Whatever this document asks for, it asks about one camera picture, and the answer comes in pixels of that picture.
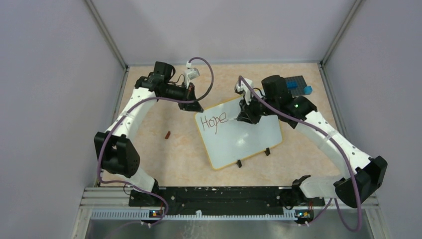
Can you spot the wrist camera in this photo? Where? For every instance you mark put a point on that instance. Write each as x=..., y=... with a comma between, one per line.
x=244, y=87
x=190, y=73

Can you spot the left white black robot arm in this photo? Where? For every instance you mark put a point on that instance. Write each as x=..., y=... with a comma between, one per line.
x=118, y=159

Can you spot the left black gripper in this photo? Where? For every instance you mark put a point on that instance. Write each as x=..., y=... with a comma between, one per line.
x=189, y=93

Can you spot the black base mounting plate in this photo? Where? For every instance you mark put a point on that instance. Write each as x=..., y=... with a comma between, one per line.
x=224, y=201

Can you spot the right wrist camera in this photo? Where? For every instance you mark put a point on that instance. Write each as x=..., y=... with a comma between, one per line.
x=244, y=87

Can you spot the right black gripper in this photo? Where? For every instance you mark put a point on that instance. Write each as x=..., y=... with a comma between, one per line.
x=247, y=113

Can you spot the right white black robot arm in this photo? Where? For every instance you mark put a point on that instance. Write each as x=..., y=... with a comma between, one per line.
x=360, y=174

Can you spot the blue lego brick on plate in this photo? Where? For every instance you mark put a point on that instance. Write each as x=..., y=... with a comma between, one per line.
x=292, y=84

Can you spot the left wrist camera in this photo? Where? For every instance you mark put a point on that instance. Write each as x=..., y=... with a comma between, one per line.
x=190, y=73

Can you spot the white cable duct rail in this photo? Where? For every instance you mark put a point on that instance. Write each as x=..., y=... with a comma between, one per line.
x=146, y=215

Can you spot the yellow framed whiteboard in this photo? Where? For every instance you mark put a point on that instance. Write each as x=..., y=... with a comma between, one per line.
x=228, y=141

